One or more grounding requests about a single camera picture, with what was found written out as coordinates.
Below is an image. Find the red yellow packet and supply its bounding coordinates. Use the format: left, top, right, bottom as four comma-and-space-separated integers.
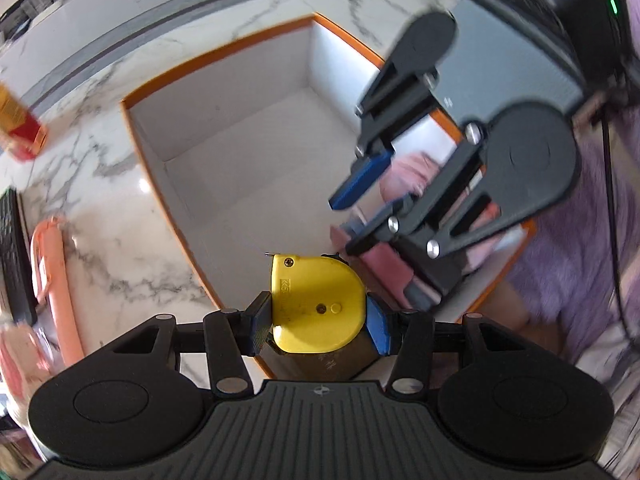
0, 82, 48, 161

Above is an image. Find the orange-rimmed grey storage box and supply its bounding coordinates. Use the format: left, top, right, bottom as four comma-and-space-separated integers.
120, 12, 538, 381

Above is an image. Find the pink pouch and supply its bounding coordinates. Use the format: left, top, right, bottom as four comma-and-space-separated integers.
377, 152, 506, 276

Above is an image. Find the orange plastic handle tool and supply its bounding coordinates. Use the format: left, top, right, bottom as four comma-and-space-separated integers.
30, 216, 83, 366

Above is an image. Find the purple fluffy robe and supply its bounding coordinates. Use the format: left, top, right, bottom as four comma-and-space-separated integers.
505, 0, 640, 391

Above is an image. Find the yellow tape measure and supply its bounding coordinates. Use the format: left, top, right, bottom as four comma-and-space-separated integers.
267, 254, 368, 355

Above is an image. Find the person's bare leg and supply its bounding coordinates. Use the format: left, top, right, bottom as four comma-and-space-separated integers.
482, 280, 533, 333

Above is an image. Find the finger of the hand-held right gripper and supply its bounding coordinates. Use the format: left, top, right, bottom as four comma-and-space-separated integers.
328, 60, 441, 212
344, 124, 503, 261

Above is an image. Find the pink key case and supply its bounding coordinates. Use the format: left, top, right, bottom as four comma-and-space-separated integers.
330, 222, 416, 306

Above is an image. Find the small gold box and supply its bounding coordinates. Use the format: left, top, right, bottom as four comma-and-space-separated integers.
285, 332, 386, 382

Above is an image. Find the black cable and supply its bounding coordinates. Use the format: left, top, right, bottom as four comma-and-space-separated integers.
597, 75, 640, 341

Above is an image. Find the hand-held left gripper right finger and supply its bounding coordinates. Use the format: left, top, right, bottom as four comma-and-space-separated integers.
365, 295, 538, 396

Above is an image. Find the black keyboard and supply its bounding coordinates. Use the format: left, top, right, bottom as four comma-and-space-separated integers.
0, 187, 38, 326

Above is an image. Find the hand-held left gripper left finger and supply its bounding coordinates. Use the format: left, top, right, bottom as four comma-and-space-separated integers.
107, 291, 275, 395

